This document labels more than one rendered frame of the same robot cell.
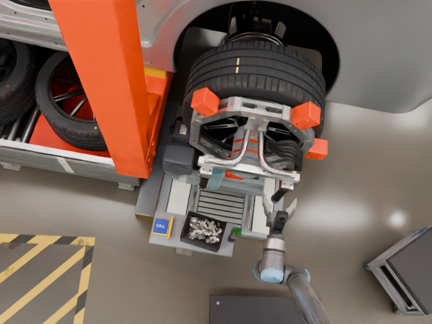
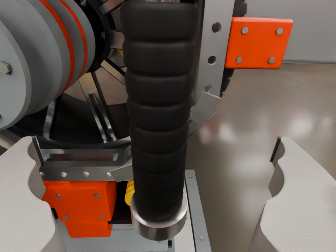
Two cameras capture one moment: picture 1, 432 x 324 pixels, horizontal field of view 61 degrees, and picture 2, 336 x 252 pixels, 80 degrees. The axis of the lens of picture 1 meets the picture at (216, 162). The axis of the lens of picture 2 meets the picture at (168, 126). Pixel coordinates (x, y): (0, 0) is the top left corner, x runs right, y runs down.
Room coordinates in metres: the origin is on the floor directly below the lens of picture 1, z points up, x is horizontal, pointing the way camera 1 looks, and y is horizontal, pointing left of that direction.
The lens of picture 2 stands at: (0.48, -0.32, 0.89)
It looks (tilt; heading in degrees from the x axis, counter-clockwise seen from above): 30 degrees down; 3
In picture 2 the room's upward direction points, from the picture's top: 2 degrees clockwise
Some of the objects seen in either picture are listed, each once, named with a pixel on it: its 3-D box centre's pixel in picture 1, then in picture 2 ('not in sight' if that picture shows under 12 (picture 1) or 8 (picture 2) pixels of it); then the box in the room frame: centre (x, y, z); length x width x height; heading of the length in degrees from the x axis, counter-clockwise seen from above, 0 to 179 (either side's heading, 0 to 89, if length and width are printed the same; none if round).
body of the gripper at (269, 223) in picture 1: (275, 225); not in sight; (0.44, -0.32, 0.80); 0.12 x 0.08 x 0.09; 5
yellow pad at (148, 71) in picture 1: (155, 63); not in sight; (1.17, 0.45, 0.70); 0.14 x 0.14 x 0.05; 5
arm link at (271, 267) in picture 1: (272, 265); not in sight; (0.27, -0.34, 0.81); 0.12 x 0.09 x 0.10; 5
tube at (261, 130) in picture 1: (278, 149); not in sight; (0.69, -0.23, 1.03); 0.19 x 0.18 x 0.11; 5
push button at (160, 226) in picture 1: (161, 226); not in sight; (0.38, 0.19, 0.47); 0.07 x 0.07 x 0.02; 5
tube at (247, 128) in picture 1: (229, 140); not in sight; (0.67, -0.03, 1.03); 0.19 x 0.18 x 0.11; 5
